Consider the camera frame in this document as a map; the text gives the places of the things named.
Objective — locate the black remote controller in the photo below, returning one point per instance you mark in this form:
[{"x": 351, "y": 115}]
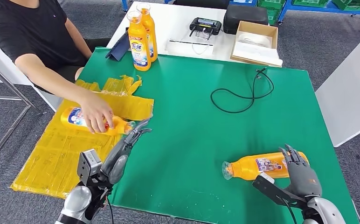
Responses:
[{"x": 205, "y": 26}]

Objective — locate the white foam sheet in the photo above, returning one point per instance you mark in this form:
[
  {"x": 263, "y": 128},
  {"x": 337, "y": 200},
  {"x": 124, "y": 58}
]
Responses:
[{"x": 256, "y": 55}]

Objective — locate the orange detergent bottle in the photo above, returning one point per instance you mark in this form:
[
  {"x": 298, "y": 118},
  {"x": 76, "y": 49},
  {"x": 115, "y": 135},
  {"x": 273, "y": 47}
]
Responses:
[
  {"x": 248, "y": 167},
  {"x": 139, "y": 46},
  {"x": 152, "y": 34},
  {"x": 72, "y": 119}
]

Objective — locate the green plastic crate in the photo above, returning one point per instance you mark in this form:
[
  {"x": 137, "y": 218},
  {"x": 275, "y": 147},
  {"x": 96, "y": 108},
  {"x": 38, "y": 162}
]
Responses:
[
  {"x": 310, "y": 2},
  {"x": 273, "y": 17},
  {"x": 272, "y": 3},
  {"x": 354, "y": 3}
]

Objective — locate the black carry case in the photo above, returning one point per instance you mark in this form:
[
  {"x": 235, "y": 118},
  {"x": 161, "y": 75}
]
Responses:
[{"x": 245, "y": 17}]

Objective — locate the yellow tape sheet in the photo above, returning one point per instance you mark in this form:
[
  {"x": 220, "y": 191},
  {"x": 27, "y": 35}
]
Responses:
[{"x": 59, "y": 154}]

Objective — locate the white bench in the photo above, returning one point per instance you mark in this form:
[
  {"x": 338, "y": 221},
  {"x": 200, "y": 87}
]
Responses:
[{"x": 48, "y": 100}]

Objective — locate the cardboard box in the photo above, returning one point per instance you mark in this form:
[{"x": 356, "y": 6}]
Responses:
[{"x": 253, "y": 28}]

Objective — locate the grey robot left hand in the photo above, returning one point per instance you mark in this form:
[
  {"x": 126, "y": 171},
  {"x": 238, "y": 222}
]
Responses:
[{"x": 116, "y": 167}]

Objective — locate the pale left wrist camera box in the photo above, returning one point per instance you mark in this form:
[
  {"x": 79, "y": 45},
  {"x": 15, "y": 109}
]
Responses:
[{"x": 89, "y": 164}]

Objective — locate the person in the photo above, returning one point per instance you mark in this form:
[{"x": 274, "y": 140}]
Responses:
[{"x": 22, "y": 28}]

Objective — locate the green table mat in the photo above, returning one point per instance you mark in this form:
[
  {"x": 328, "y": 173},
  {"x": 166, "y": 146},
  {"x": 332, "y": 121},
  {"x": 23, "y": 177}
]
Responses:
[{"x": 183, "y": 108}]

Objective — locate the blue metal rack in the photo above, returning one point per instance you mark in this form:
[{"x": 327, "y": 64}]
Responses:
[
  {"x": 124, "y": 5},
  {"x": 334, "y": 9}
]

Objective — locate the tablet in blue case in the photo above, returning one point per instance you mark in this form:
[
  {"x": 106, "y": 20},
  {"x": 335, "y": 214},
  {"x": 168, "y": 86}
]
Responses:
[{"x": 119, "y": 49}]

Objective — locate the white side table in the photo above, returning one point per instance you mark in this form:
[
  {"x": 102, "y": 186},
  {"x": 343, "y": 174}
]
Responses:
[{"x": 349, "y": 92}]

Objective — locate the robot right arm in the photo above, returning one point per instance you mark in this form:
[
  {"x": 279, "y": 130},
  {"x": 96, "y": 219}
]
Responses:
[{"x": 325, "y": 210}]

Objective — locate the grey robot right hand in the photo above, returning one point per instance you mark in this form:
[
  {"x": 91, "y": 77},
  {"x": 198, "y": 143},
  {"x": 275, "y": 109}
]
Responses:
[{"x": 305, "y": 181}]

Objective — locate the grey metal frame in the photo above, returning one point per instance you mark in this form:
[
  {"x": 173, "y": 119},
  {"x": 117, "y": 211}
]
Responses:
[{"x": 28, "y": 105}]

